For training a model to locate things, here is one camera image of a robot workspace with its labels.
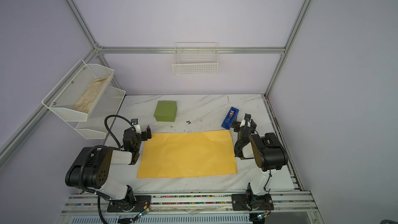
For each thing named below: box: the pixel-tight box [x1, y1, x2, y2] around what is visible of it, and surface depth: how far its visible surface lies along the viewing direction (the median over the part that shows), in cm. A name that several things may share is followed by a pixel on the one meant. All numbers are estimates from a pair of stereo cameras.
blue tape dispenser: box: [221, 106, 240, 130], surface depth 103 cm
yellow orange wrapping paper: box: [136, 129, 238, 179], surface depth 95 cm
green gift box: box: [153, 100, 178, 122], surface depth 107 cm
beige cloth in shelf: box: [73, 75, 111, 114], surface depth 81 cm
